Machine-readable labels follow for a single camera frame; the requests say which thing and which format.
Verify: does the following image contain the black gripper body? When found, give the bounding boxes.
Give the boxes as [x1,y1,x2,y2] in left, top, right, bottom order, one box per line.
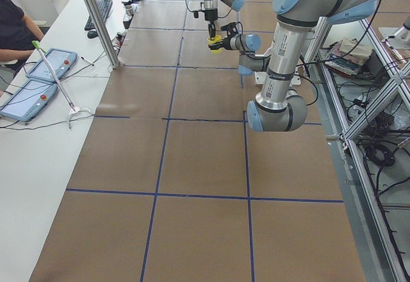
[221,37,233,50]
[204,8,217,23]

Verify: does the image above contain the yellow plastic cup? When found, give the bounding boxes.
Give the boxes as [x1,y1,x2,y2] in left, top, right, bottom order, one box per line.
[208,35,223,54]

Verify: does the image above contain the stack of books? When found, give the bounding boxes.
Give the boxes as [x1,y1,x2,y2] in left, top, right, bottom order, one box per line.
[325,38,373,76]

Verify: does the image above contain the metal cylinder weight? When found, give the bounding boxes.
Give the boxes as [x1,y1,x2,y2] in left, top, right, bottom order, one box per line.
[125,5,134,17]

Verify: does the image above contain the black keyboard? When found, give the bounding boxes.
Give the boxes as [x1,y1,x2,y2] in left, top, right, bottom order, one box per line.
[84,0,113,31]

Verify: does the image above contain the grey computer mouse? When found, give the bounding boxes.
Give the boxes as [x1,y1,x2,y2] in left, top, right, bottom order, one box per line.
[87,29,98,39]

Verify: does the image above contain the black marker pen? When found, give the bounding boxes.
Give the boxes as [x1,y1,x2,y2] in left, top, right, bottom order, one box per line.
[80,56,95,66]

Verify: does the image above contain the upper blue teach pendant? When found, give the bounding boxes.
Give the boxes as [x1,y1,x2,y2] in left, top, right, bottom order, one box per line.
[26,48,78,82]

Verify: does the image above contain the blue teach pendant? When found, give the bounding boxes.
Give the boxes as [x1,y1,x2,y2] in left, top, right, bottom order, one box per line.
[26,48,78,82]
[1,79,58,122]

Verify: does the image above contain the lower blue teach pendant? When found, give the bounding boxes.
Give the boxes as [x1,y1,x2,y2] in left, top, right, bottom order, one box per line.
[1,79,58,122]

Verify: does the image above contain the seated person black shirt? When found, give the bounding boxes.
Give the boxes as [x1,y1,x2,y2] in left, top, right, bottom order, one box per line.
[0,0,44,72]

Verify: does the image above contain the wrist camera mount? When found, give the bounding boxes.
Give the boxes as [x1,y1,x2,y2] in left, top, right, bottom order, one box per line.
[220,21,243,36]

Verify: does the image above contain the aluminium frame post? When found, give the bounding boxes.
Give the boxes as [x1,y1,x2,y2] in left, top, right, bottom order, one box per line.
[84,0,120,69]

